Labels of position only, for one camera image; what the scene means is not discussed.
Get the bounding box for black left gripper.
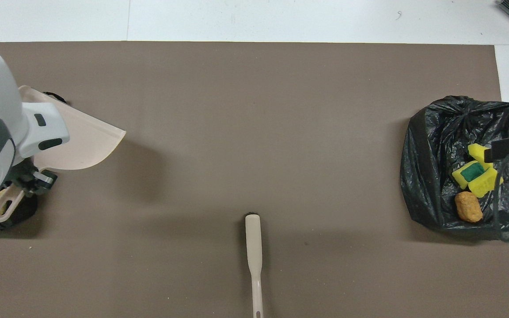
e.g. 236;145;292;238
11;161;59;195

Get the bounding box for small yellow sponge piece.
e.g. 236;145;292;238
467;144;494;169

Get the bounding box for large yellow sponge piece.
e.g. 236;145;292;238
468;167;504;198

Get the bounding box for green and yellow sponge piece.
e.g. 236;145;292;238
452;161;486;189

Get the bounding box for beige plastic dustpan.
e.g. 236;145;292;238
0;85;127;223

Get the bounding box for brown cork-like nugget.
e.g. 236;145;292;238
454;191;484;223

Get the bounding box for beige hand brush black bristles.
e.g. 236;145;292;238
245;213;265;318

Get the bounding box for pink bin with black bag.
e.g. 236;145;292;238
0;91;68;231

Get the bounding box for brown table mat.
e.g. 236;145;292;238
0;41;509;318

